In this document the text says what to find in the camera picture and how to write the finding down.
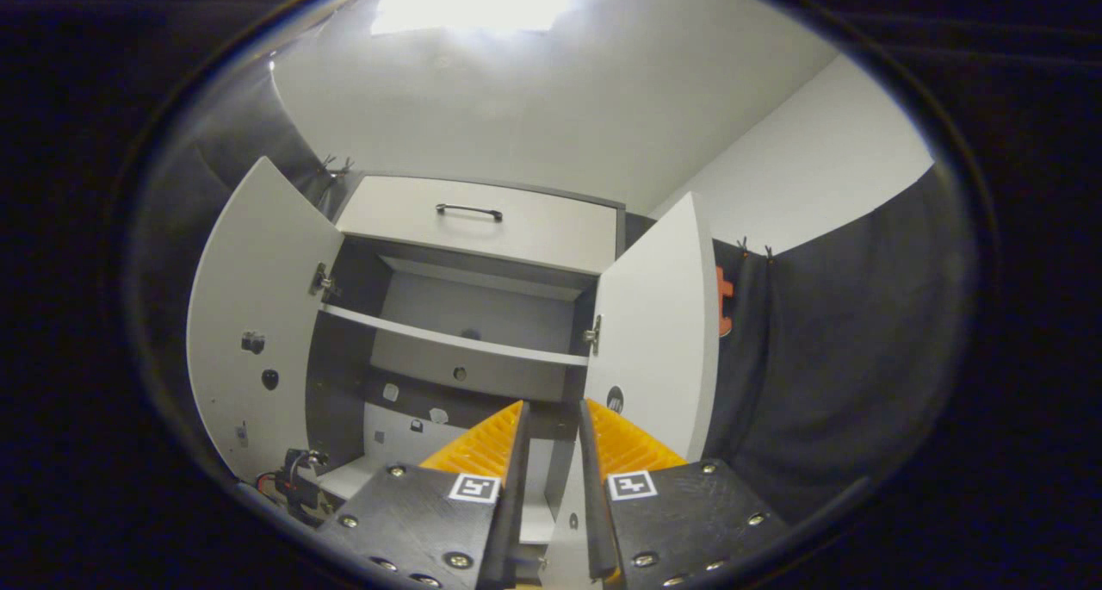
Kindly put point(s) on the white cabinet drawer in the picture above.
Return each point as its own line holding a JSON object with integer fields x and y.
{"x": 405, "y": 220}

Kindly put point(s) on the white cabinet door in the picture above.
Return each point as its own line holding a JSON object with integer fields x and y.
{"x": 663, "y": 314}
{"x": 258, "y": 271}

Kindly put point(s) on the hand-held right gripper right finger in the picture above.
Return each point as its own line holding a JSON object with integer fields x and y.
{"x": 594, "y": 504}

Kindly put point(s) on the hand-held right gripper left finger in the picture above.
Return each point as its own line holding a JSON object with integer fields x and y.
{"x": 508, "y": 504}

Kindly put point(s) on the white cabinet shelf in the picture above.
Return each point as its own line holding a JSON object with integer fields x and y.
{"x": 448, "y": 338}

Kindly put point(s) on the metal door hinge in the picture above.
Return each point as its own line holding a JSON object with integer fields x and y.
{"x": 594, "y": 335}
{"x": 322, "y": 282}

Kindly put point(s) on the white shoe cabinet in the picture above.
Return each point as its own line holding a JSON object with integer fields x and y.
{"x": 465, "y": 314}

